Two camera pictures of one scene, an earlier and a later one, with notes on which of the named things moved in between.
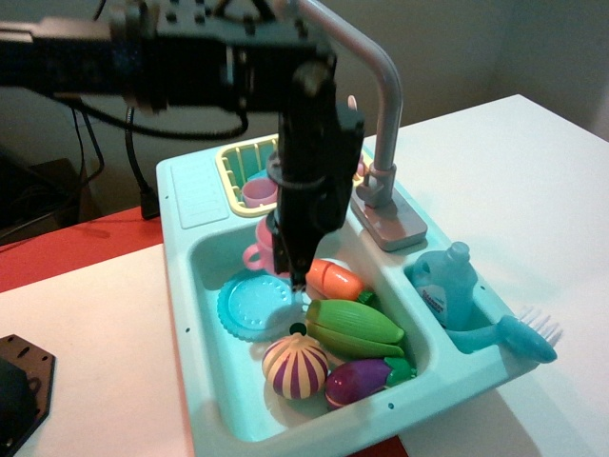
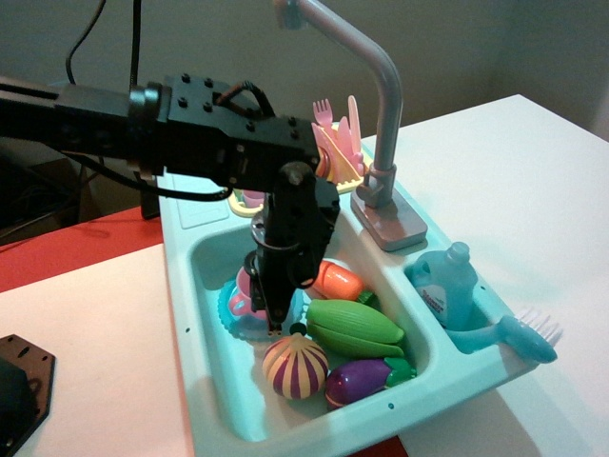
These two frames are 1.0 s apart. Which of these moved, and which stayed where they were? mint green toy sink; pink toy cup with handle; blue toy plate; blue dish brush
Moved: pink toy cup with handle
Stayed: mint green toy sink; blue toy plate; blue dish brush
